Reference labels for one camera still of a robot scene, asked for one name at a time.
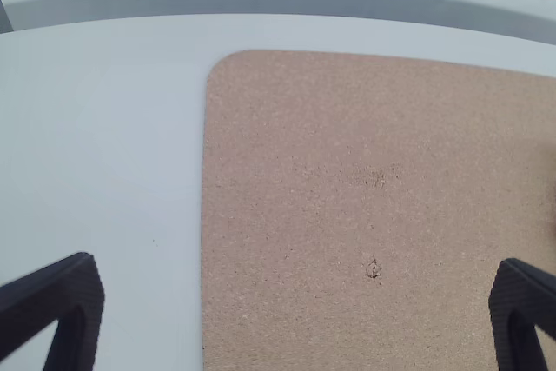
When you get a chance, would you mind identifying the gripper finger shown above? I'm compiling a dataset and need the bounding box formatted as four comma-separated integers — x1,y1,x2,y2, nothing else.
487,257,556,371
0,251,107,371

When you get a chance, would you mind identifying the cork mat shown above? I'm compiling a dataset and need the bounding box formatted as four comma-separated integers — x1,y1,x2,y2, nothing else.
200,49,556,371

